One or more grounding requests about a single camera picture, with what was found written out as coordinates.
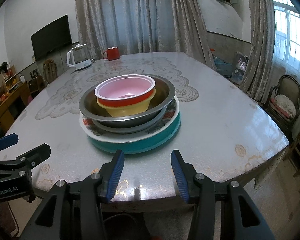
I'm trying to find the turquoise round tray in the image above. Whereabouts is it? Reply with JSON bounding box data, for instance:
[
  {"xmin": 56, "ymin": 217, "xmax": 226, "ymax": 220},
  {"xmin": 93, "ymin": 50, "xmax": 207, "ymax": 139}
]
[{"xmin": 88, "ymin": 113, "xmax": 181, "ymax": 155}]

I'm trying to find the white plate red blue pattern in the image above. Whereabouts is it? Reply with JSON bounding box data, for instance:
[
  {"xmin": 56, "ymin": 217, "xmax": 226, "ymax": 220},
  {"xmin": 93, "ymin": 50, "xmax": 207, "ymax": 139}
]
[{"xmin": 79, "ymin": 96, "xmax": 179, "ymax": 144}]

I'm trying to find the wooden cabinet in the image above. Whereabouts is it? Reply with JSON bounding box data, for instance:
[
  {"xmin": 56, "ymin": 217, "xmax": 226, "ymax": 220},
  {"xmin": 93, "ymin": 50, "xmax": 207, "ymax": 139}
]
[{"xmin": 0, "ymin": 65, "xmax": 30, "ymax": 133}]

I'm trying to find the window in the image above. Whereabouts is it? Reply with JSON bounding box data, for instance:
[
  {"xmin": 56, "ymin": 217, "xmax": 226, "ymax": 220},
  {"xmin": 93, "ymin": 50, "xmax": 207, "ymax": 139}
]
[{"xmin": 273, "ymin": 0, "xmax": 300, "ymax": 75}]

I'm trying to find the yellow plastic bowl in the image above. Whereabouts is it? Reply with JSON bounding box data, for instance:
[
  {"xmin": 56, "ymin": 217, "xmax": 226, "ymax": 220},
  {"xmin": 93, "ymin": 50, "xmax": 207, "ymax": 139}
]
[{"xmin": 96, "ymin": 88, "xmax": 156, "ymax": 117}]

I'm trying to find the chair with cushion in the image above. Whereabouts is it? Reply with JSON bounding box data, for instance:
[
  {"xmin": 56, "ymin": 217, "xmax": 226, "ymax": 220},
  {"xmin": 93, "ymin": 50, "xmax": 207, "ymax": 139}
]
[{"xmin": 264, "ymin": 75, "xmax": 300, "ymax": 134}]

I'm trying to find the red mug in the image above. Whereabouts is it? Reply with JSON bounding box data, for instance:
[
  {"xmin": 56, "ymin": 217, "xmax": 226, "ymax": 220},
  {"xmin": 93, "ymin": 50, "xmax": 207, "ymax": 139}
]
[{"xmin": 102, "ymin": 47, "xmax": 120, "ymax": 61}]

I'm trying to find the white electric kettle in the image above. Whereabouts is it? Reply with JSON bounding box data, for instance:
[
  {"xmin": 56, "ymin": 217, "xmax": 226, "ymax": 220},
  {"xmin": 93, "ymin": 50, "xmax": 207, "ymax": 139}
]
[{"xmin": 66, "ymin": 44, "xmax": 92, "ymax": 70}]

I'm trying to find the stainless steel bowl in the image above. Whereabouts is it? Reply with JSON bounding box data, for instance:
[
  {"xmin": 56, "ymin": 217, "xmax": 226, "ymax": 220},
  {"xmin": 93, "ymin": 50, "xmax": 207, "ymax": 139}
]
[{"xmin": 79, "ymin": 74, "xmax": 175, "ymax": 129}]

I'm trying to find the wooden chair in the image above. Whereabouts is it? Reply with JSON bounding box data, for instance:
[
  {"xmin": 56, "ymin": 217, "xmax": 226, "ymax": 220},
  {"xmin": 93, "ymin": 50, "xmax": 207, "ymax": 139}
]
[{"xmin": 43, "ymin": 59, "xmax": 58, "ymax": 83}]

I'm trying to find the red plastic bowl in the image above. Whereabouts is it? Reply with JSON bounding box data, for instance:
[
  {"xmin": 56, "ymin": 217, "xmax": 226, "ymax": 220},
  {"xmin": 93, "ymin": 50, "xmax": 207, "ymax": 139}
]
[{"xmin": 94, "ymin": 74, "xmax": 155, "ymax": 101}]

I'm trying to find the black television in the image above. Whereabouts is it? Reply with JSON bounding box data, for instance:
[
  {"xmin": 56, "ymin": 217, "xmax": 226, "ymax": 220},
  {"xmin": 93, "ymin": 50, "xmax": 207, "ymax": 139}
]
[{"xmin": 31, "ymin": 15, "xmax": 72, "ymax": 60}]

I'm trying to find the side curtain by window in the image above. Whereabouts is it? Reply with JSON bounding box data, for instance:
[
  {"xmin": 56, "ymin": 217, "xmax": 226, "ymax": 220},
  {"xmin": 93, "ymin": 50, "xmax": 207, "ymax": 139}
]
[{"xmin": 239, "ymin": 0, "xmax": 275, "ymax": 101}]

